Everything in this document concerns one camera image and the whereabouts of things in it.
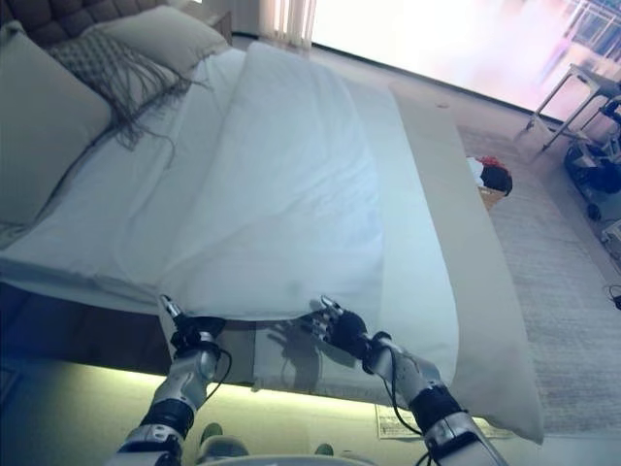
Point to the grey fringed cushion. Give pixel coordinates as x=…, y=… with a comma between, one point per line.
x=92, y=58

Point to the large beige pillow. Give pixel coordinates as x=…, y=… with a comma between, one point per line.
x=43, y=136

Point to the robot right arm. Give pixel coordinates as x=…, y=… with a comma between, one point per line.
x=436, y=403

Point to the metal frame table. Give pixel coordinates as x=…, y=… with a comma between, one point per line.
x=589, y=73

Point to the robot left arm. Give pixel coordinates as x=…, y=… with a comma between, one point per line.
x=179, y=383

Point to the wicker basket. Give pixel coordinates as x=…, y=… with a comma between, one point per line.
x=492, y=198

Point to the beige curtain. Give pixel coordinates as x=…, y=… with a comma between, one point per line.
x=291, y=22

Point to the dark bed frame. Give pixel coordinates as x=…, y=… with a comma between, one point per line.
x=73, y=340

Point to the robot right leg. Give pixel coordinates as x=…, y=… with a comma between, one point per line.
x=324, y=449

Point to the white garment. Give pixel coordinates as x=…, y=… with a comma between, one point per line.
x=474, y=170

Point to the beige bed runner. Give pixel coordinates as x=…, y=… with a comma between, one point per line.
x=485, y=291

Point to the robot left leg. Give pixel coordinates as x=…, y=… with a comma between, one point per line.
x=216, y=442

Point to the black garment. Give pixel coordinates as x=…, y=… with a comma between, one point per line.
x=497, y=178

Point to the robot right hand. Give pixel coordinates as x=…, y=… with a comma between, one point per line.
x=347, y=330

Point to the brown tufted headboard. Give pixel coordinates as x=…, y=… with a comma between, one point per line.
x=73, y=17

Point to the white bed sheet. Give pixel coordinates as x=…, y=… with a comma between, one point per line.
x=145, y=194

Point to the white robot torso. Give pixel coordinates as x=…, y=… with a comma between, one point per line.
x=271, y=461

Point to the white duvet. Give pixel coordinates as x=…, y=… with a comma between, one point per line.
x=291, y=194

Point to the red garment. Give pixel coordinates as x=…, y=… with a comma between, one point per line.
x=489, y=160

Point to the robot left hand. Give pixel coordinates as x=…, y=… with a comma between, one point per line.
x=196, y=330

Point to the grey area rug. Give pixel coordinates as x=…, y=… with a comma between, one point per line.
x=558, y=267

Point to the wooden nightstand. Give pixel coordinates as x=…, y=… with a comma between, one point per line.
x=218, y=19

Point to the black wheeled equipment cart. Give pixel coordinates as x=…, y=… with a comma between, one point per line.
x=592, y=165

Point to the robot leg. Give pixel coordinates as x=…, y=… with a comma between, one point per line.
x=324, y=449
x=216, y=442

